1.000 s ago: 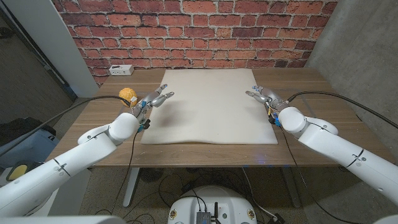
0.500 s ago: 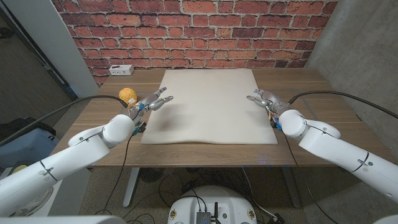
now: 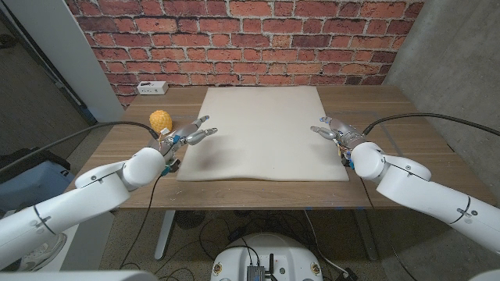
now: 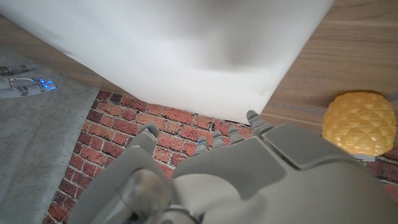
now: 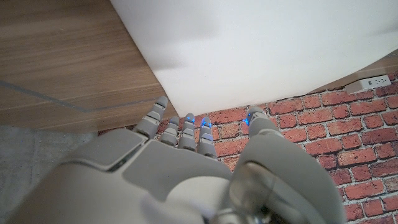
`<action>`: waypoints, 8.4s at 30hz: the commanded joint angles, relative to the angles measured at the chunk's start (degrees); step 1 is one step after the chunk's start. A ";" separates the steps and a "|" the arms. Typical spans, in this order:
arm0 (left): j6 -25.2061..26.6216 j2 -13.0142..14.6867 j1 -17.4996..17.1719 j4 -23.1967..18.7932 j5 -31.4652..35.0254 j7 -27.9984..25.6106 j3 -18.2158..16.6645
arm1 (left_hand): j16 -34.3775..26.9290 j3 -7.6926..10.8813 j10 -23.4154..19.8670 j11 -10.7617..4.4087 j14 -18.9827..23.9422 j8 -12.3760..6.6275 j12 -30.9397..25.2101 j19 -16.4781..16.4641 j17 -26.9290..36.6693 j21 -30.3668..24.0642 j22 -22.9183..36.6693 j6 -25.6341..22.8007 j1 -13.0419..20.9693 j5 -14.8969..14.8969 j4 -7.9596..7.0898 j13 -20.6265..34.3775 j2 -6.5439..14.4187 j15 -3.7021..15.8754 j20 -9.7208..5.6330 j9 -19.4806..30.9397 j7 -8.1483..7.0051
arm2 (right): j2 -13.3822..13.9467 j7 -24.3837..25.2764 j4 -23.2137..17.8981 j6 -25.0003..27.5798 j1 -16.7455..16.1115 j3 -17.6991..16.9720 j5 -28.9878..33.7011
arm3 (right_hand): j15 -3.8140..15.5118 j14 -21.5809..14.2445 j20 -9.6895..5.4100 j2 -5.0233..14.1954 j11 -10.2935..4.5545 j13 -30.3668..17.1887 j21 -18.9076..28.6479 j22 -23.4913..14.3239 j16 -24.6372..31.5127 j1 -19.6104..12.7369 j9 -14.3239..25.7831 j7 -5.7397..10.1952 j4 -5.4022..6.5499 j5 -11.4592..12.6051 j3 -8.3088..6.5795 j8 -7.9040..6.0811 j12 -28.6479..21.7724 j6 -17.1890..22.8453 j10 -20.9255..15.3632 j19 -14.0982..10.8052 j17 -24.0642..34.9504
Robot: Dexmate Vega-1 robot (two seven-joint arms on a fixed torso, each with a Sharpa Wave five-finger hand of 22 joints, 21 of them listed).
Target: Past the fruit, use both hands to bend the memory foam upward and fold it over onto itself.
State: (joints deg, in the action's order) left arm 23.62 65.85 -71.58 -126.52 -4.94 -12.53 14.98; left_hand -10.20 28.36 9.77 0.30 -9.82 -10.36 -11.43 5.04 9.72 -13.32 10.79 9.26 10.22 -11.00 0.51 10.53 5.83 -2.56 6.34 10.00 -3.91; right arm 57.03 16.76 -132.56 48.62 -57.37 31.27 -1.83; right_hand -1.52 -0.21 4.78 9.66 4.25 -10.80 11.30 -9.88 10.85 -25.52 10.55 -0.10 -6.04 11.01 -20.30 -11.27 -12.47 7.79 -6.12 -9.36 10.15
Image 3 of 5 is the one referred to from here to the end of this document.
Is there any black round floor grille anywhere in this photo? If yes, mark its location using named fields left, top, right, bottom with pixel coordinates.
left=174, top=210, right=204, bottom=230

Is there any black bag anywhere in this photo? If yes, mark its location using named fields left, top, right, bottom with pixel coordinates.
left=0, top=147, right=71, bottom=184

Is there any white pillar panel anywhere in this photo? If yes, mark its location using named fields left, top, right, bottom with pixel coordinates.
left=3, top=0, right=125, bottom=124

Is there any grey table leg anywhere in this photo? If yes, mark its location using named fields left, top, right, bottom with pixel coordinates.
left=353, top=208, right=380, bottom=261

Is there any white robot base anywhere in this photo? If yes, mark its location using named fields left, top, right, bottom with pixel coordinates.
left=209, top=233, right=324, bottom=281

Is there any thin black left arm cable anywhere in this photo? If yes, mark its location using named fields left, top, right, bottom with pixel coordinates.
left=119, top=174, right=163, bottom=270

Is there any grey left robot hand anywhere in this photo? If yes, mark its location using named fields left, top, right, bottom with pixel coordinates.
left=158, top=115, right=219, bottom=157

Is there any small grey computer box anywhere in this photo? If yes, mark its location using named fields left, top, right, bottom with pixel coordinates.
left=245, top=265, right=266, bottom=281

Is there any white table leg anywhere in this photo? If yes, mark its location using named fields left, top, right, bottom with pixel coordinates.
left=154, top=210, right=177, bottom=261

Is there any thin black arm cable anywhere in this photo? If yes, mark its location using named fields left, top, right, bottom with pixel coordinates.
left=359, top=177, right=411, bottom=281
left=119, top=174, right=163, bottom=270

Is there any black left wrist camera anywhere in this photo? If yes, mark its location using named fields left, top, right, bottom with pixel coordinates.
left=162, top=158, right=181, bottom=176

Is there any white power strip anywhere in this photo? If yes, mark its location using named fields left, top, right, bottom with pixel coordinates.
left=136, top=80, right=170, bottom=96

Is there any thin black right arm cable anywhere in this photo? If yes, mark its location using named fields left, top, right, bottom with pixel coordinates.
left=359, top=177, right=411, bottom=281

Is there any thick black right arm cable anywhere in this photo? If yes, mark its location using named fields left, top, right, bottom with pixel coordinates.
left=361, top=112, right=500, bottom=137

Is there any red brick printed backdrop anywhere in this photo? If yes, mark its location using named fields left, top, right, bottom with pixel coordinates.
left=64, top=0, right=427, bottom=108

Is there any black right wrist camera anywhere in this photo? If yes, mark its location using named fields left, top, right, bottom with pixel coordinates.
left=339, top=150, right=355, bottom=169

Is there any white sneaker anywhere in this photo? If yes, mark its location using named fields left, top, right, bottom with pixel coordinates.
left=17, top=233, right=68, bottom=272

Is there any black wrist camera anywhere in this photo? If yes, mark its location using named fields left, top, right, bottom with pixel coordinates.
left=162, top=158, right=181, bottom=176
left=339, top=150, right=355, bottom=169

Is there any yellow toy pineapple fruit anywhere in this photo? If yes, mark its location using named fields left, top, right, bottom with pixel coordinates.
left=148, top=109, right=173, bottom=134

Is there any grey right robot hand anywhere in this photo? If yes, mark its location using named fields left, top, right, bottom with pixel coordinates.
left=310, top=115, right=368, bottom=151

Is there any white floor cable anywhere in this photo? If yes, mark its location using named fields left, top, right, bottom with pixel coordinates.
left=303, top=209, right=348, bottom=276

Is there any cream white cloth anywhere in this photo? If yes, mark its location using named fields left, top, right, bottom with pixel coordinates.
left=175, top=85, right=350, bottom=183

